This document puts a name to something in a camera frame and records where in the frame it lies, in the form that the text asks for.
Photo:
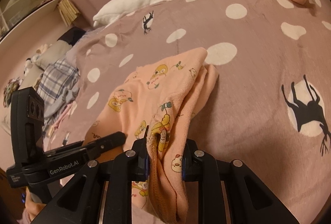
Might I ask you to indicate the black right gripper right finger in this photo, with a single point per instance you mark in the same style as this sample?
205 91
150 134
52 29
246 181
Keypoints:
189 166

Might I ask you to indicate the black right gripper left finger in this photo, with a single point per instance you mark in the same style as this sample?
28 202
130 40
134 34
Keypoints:
140 169

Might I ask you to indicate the straw woven item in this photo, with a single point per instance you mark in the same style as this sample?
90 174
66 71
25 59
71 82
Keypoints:
68 11

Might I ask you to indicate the white wall shelf unit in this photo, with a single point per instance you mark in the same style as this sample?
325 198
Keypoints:
17 16

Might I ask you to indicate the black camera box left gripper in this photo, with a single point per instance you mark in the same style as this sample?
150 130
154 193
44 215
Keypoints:
27 121

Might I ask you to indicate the white pillow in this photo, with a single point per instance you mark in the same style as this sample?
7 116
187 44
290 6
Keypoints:
53 53

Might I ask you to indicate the person's left hand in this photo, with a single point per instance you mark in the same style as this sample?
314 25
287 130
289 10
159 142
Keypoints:
32 208

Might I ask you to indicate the plaid blue white garment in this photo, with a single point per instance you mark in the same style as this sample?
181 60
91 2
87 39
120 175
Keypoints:
58 87

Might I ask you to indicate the peach cartoon print pajama garment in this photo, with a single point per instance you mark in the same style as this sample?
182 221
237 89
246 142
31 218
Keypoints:
157 102

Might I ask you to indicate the mauve polka dot blanket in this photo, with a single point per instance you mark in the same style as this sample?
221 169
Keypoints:
270 106

